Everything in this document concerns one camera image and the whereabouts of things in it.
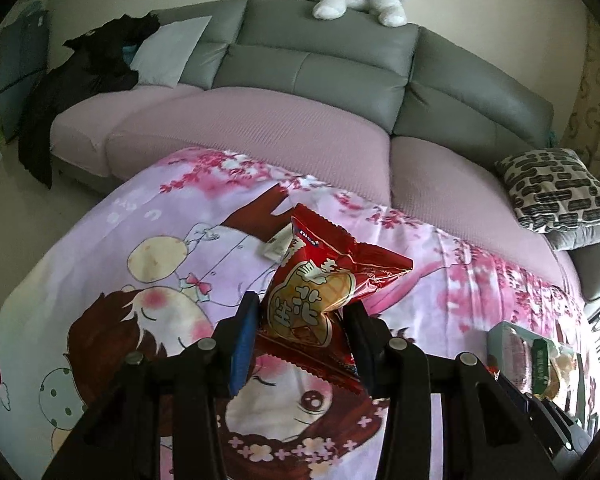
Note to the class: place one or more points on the plain grey pillow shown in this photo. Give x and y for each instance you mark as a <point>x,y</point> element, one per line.
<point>580,237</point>

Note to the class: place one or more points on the red snack packet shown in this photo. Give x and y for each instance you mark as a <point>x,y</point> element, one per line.
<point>310,300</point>

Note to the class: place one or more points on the blue-grey refrigerator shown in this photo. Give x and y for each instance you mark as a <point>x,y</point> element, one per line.
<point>22,70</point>

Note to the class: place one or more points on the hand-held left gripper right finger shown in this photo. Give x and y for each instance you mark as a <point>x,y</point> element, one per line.
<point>362,345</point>

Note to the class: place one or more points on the printed cartoon blanket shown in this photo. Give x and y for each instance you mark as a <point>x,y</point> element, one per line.
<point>130,210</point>

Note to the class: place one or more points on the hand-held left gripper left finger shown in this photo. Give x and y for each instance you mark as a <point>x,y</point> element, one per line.
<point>245,340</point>

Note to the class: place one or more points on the black clothing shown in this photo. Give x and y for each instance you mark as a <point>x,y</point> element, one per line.
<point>90,70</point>

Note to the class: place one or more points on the bun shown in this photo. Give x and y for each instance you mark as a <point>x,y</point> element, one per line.
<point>570,372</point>

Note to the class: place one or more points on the light grey pillow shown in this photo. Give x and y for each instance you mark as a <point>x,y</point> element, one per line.
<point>170,50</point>

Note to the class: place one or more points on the black white patterned pillow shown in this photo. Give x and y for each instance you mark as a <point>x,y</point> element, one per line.
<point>555,190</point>

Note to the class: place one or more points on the green snack packet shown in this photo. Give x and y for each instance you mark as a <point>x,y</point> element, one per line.
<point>542,365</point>

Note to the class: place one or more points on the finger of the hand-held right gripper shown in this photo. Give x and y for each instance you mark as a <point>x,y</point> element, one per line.
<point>517,395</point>

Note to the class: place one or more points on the grey sofa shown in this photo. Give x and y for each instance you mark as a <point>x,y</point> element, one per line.
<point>330,70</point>

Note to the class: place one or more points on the white snack packet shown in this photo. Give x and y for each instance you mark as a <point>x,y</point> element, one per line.
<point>277,247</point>

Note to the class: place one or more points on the pink sofa seat cover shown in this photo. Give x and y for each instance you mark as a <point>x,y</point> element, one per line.
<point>280,130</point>

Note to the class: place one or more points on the teal shallow box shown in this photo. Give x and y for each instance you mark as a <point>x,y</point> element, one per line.
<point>495,345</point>

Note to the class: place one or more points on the pink snack packet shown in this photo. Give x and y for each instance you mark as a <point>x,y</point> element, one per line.
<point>517,360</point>

